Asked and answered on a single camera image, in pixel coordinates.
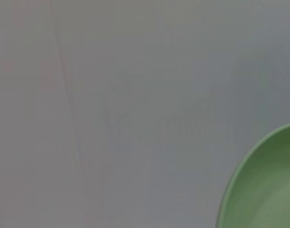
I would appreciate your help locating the green round plate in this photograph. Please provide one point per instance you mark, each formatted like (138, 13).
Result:
(265, 185)

